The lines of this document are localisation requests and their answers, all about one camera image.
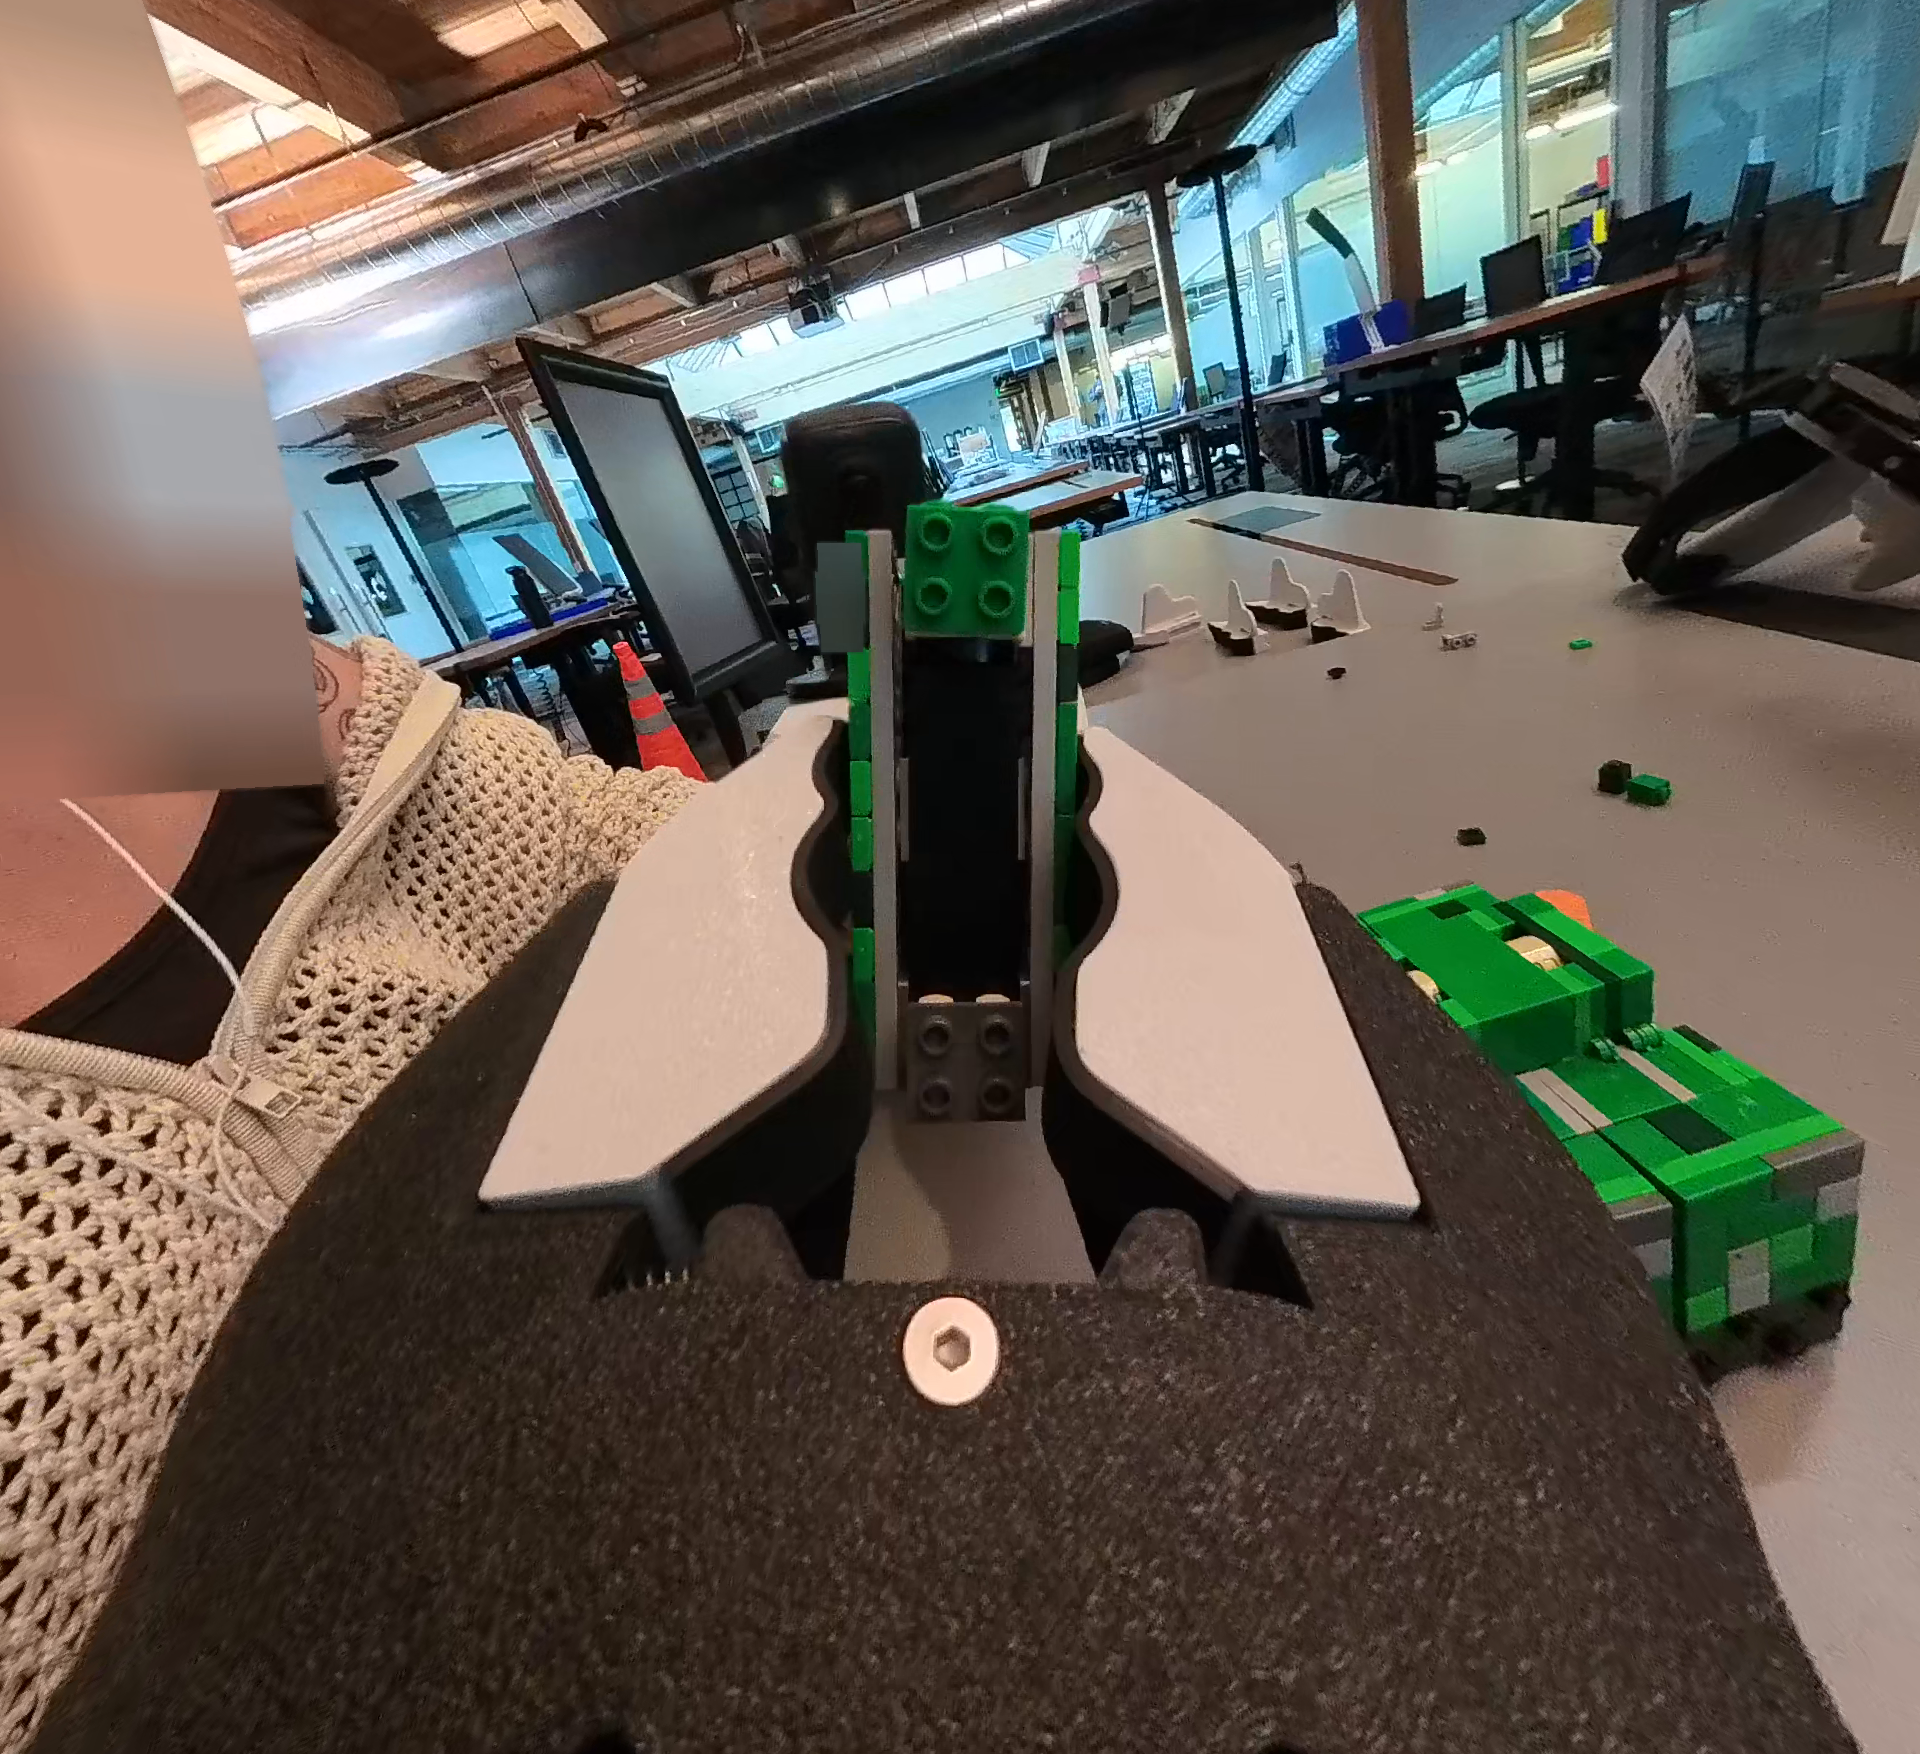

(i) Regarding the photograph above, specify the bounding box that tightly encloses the black floor lamp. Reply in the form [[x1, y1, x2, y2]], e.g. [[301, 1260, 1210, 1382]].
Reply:
[[323, 459, 459, 657]]

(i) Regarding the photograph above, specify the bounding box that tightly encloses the black and grey tool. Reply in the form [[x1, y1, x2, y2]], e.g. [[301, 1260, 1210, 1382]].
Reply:
[[1620, 358, 1920, 604]]

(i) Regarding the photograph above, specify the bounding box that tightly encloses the row of office desks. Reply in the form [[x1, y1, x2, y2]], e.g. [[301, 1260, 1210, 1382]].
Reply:
[[944, 194, 1920, 525]]

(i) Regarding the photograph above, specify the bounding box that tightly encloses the orange traffic cone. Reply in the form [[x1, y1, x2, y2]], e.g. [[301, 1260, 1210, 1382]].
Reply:
[[612, 640, 710, 783]]

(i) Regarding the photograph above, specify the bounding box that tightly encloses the tall green lego body block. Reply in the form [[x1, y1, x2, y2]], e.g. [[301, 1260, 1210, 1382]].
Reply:
[[815, 499, 1086, 1126]]

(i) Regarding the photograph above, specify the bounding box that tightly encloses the black-framed whiteboard easel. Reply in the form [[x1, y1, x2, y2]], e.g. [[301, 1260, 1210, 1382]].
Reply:
[[516, 336, 785, 736]]

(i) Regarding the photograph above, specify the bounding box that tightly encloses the green lego legs assembly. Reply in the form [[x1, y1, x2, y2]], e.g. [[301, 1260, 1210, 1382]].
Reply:
[[1356, 884, 1865, 1374]]

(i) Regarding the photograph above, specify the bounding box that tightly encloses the long silver ceiling duct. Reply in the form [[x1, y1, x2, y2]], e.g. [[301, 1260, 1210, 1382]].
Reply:
[[240, 0, 1501, 338]]

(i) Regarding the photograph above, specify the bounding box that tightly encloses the black undershirt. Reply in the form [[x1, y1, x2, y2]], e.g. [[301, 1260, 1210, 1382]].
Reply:
[[0, 777, 349, 1035]]

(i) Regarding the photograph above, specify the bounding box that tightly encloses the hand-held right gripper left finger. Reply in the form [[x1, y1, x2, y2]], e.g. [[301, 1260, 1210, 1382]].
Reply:
[[475, 708, 880, 1261]]

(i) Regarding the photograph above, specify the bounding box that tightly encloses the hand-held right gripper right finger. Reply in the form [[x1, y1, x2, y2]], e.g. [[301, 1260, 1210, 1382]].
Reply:
[[1042, 721, 1423, 1288]]

